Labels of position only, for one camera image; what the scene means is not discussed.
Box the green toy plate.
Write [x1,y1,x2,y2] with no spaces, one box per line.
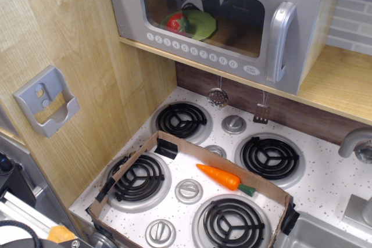
[160,9,217,41]

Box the front left black burner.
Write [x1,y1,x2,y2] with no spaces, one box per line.
[108,152,171,213]

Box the black burner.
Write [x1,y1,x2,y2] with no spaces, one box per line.
[108,152,171,213]
[234,132,306,189]
[191,194,272,248]
[150,102,213,145]

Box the centre grey stove knob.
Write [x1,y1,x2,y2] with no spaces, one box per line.
[175,179,203,204]

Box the back right black burner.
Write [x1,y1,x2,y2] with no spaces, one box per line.
[234,132,306,189]

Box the black cable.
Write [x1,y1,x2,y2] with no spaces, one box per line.
[0,220,41,248]

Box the back grey stove knob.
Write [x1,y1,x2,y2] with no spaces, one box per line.
[221,115,246,135]

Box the grey stove knob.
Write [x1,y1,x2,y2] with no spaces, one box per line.
[221,115,246,135]
[145,219,177,247]
[175,179,203,204]
[205,145,227,159]

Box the hanging silver toy spatula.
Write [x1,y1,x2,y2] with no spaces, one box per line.
[253,91,270,124]

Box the red toy strawberry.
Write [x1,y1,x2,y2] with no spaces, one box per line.
[166,13,189,35]

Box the orange toy carrot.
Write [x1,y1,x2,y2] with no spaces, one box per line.
[196,164,256,197]

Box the brown cardboard frame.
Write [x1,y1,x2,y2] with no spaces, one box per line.
[87,132,299,247]

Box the back left black burner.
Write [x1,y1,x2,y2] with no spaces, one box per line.
[150,102,213,145]

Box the grey wall phone holder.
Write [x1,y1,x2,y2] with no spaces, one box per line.
[13,65,80,138]

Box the silver toy sink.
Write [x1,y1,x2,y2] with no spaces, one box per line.
[274,194,371,247]

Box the middle grey stove knob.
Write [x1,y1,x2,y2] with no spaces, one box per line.
[205,145,227,159]

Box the silver toy microwave door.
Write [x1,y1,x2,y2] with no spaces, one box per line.
[112,0,321,94]

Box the front grey stove knob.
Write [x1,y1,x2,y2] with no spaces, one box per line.
[145,219,177,247]

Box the hanging silver skimmer spoon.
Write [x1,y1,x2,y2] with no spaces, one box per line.
[207,76,229,109]

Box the grey toy faucet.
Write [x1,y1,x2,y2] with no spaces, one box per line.
[338,128,371,164]

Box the front right black burner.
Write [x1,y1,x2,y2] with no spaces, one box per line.
[191,194,272,248]

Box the wooden microwave shelf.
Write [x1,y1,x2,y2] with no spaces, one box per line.
[119,37,371,125]

